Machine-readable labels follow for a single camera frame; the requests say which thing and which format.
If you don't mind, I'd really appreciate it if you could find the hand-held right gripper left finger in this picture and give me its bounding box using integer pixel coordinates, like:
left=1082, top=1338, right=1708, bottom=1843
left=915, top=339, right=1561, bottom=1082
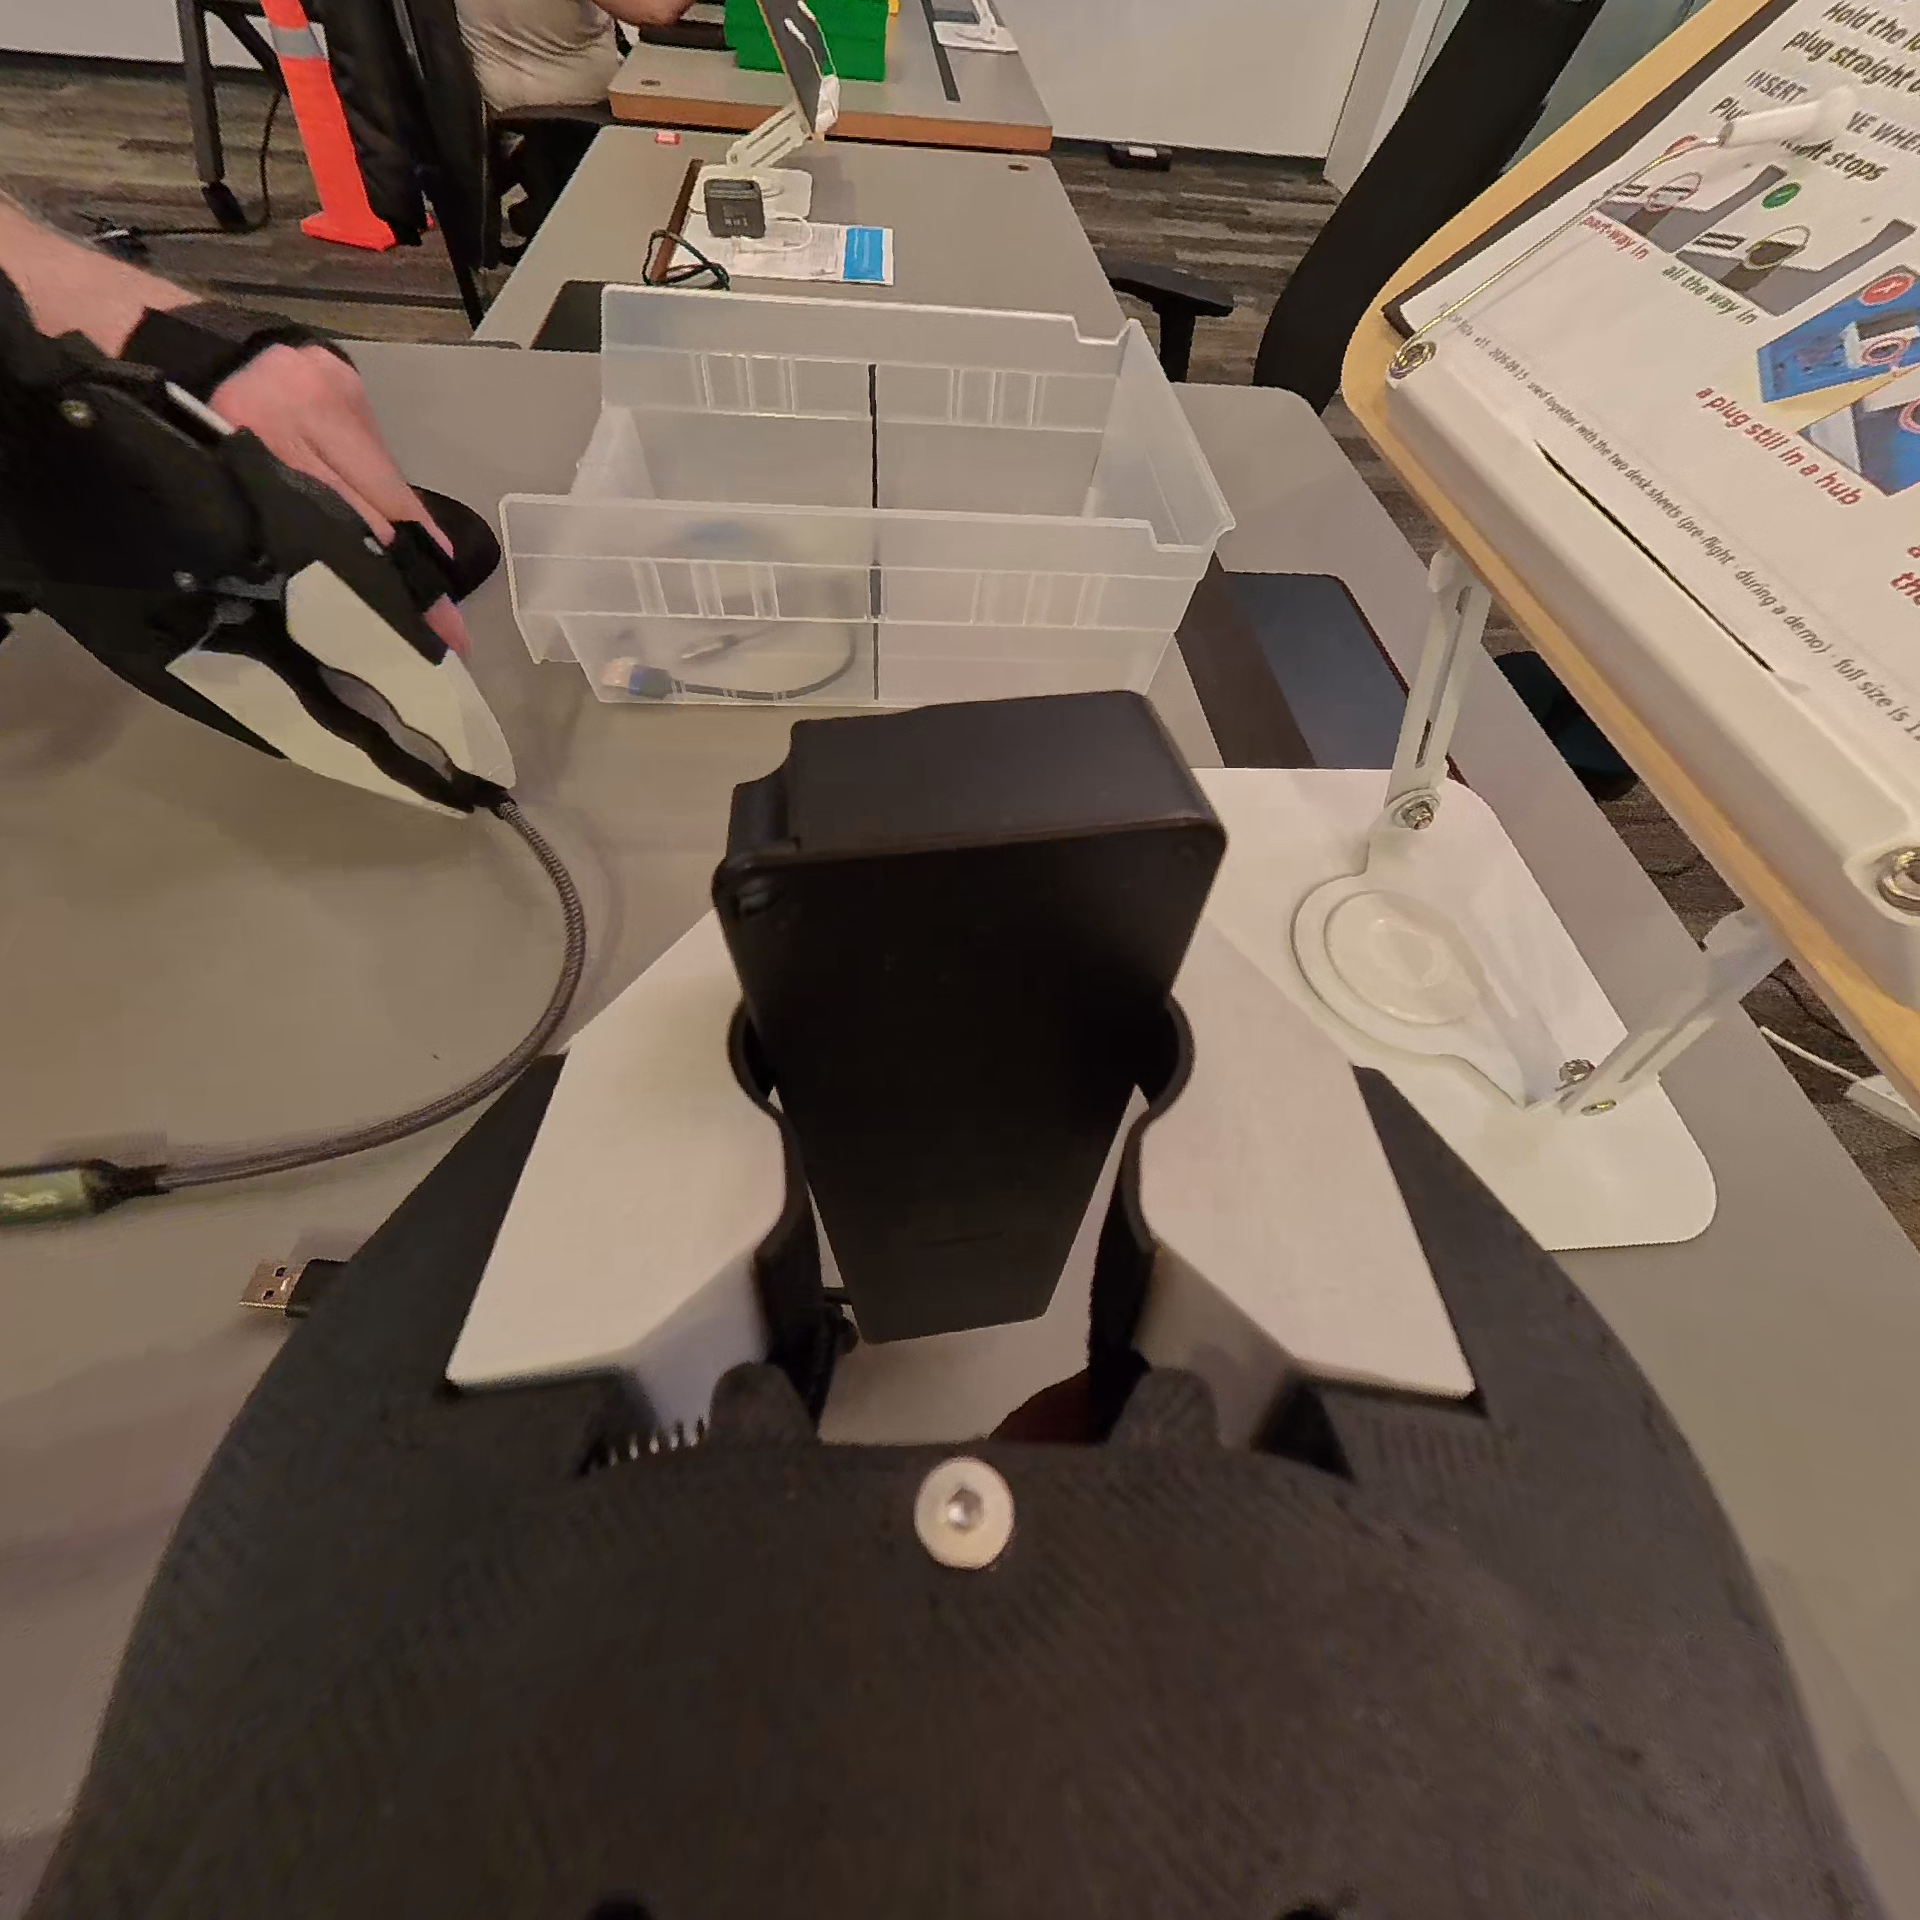
left=447, top=992, right=827, bottom=1411

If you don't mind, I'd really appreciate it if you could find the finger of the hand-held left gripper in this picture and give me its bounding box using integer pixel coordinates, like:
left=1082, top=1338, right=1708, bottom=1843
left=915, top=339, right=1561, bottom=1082
left=279, top=577, right=519, bottom=805
left=175, top=650, right=458, bottom=799

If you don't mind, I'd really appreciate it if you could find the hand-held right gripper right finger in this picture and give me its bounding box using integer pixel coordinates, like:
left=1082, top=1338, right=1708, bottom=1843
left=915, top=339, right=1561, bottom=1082
left=1096, top=992, right=1478, bottom=1411

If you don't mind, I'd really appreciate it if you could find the braided grey usb cable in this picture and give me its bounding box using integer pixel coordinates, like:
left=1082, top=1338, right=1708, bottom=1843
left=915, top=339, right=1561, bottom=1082
left=0, top=787, right=595, bottom=1226

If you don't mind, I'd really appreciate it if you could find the black multi-port hub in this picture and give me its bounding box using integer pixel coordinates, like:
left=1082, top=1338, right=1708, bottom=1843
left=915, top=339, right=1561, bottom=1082
left=716, top=691, right=1226, bottom=1343

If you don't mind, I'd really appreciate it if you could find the clear plastic storage bin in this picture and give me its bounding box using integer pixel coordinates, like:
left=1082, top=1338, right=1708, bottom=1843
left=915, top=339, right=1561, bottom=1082
left=498, top=287, right=1237, bottom=713

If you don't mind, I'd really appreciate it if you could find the person's left hand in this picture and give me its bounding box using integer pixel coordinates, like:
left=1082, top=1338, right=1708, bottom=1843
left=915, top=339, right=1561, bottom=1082
left=137, top=302, right=472, bottom=653

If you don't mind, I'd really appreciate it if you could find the black rounded pad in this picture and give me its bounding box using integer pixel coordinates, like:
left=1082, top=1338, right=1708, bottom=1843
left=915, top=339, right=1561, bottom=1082
left=405, top=488, right=506, bottom=602

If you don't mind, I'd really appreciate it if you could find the orange traffic cone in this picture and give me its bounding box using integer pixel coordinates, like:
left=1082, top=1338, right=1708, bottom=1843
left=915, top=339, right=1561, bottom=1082
left=256, top=0, right=407, bottom=253

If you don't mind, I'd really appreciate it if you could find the white leaflet blue print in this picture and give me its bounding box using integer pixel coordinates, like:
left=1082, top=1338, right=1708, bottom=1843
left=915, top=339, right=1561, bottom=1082
left=721, top=218, right=896, bottom=289

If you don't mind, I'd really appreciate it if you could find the green plastic bin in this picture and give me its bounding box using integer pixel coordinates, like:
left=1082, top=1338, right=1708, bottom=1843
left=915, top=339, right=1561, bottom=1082
left=721, top=0, right=898, bottom=83

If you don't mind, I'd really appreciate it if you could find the coiled braided cable blue tape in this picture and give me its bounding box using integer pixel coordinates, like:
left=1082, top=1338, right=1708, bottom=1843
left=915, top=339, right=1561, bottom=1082
left=602, top=527, right=872, bottom=712

